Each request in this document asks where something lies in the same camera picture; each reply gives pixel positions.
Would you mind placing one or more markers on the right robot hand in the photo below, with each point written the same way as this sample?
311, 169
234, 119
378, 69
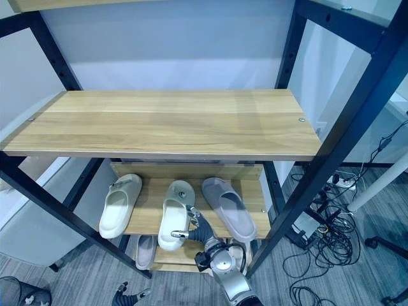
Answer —
201, 230

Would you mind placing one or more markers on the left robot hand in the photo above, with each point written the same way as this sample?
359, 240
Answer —
125, 299

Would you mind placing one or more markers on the white slipper with round charm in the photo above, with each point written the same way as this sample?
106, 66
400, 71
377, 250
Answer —
172, 220

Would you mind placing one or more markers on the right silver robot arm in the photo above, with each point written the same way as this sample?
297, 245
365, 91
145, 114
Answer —
228, 274

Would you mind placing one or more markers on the wooden shelf board with slippers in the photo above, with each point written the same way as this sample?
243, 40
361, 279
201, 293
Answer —
150, 207

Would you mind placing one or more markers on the grey slipper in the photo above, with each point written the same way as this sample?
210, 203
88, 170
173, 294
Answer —
145, 252
232, 210

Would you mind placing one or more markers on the small low wooden shelf board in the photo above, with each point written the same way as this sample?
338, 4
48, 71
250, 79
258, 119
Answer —
173, 255

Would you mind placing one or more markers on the black power adapter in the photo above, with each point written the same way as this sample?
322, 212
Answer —
298, 234

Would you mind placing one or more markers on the black mesh wastebasket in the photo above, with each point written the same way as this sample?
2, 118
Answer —
19, 293

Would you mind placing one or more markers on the wide wooden shelf board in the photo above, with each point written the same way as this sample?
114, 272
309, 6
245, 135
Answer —
165, 124

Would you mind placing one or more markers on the white cabinet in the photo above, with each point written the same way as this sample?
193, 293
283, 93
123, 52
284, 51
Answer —
35, 220

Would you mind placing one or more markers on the white power strip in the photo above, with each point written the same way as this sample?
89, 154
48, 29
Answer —
345, 183

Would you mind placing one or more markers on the white round table leg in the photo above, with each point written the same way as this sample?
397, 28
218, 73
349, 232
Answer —
379, 169

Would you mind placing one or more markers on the black stand base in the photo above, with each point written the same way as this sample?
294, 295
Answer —
392, 245

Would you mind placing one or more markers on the black metal rack frame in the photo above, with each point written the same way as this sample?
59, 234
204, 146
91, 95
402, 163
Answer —
354, 105

